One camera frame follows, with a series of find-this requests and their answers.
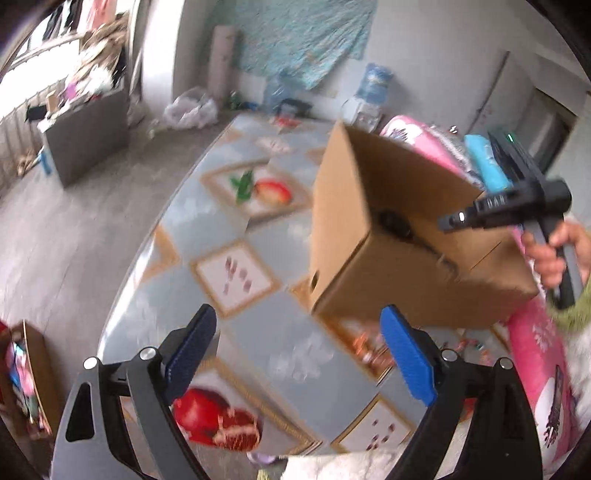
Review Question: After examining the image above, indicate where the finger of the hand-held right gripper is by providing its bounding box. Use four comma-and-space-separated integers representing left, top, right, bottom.
438, 205, 483, 232

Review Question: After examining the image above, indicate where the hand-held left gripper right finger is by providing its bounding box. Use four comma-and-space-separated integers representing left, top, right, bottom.
379, 305, 546, 480

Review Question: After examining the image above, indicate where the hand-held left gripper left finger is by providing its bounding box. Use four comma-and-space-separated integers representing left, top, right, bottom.
51, 303, 218, 480

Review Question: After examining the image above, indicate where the black wristwatch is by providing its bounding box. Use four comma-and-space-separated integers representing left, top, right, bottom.
376, 210, 462, 278

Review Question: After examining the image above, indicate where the brown cardboard box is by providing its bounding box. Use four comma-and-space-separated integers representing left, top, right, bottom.
307, 121, 541, 329

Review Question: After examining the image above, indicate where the person's right forearm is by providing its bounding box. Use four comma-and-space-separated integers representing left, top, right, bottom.
545, 281, 591, 416

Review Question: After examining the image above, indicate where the person's right hand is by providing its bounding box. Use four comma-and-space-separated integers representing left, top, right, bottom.
522, 222, 591, 290

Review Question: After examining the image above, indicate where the blue pillow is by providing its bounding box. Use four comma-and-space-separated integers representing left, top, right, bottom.
464, 134, 513, 192

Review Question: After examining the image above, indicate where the fruit print table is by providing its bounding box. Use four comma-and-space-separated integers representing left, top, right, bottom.
97, 113, 513, 462

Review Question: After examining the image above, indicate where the grey door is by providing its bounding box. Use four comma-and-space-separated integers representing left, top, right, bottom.
468, 51, 541, 139

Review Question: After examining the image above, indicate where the pink printed blanket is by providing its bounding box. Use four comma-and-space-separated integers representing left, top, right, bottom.
381, 114, 591, 472

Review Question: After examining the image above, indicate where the white fluffy robe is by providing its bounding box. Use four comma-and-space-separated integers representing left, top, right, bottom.
247, 450, 398, 480

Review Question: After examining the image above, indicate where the open cardboard box with clutter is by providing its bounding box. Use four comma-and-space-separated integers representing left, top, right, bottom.
0, 320, 63, 444

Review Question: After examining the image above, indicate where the blue water bottle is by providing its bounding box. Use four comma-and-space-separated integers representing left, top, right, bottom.
358, 62, 393, 107

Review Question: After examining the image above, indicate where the black bin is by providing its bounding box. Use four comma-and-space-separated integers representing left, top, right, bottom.
279, 99, 312, 118

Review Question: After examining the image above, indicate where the clear water jug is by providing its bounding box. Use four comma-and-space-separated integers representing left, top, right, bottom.
264, 76, 291, 114

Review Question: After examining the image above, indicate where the grey cabinet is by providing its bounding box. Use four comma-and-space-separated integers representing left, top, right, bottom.
41, 85, 130, 188

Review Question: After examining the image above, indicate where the white plastic bag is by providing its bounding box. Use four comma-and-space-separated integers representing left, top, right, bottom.
164, 87, 219, 130

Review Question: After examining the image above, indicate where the metal railing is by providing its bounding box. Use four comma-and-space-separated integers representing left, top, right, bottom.
0, 37, 84, 185

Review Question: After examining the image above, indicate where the rolled pink mat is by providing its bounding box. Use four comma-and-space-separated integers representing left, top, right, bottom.
208, 25, 238, 109

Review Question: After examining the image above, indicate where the pile of clutter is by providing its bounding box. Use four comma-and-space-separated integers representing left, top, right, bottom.
28, 14, 127, 125

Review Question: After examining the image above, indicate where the pink hanging garment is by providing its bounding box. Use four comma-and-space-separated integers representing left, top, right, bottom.
88, 0, 122, 31

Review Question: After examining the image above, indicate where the dark hanging jacket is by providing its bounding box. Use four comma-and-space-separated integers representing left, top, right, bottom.
42, 0, 80, 40

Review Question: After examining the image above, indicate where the teal floral wall cloth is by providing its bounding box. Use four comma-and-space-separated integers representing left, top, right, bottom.
203, 0, 377, 90

